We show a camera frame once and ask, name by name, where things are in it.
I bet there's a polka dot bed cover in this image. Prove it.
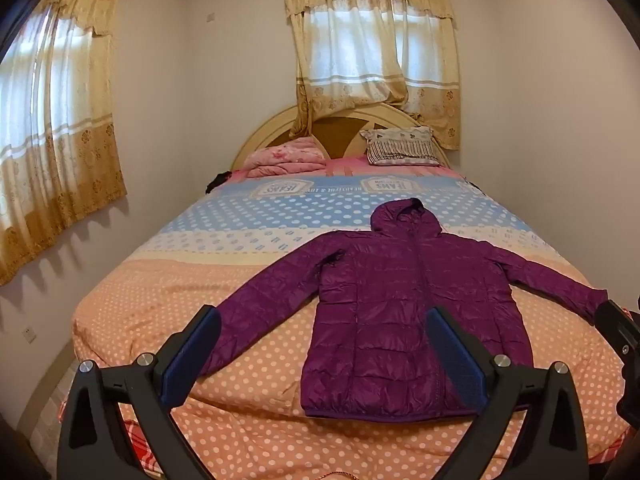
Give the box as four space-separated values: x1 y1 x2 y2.
59 157 633 480

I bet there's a cream yellow window curtain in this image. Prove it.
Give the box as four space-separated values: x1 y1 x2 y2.
0 0 128 286
282 0 462 151

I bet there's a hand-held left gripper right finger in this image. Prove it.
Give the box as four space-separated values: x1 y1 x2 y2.
425 306 588 480

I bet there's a pink folded quilt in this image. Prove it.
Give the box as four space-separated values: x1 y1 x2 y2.
243 136 328 178

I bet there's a striped floral pillow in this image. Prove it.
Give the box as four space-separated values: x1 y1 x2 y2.
360 126 441 166

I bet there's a red checked cloth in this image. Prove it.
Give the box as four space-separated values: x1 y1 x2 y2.
60 400 152 480

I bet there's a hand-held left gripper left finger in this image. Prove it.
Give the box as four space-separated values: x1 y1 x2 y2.
56 304 223 480

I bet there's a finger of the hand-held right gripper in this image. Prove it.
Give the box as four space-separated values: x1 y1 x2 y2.
594 299 640 362

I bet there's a purple hooded puffer jacket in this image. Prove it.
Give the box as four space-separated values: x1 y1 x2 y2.
200 198 608 421

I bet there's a cream round headboard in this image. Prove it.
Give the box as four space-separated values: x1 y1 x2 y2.
231 102 453 171

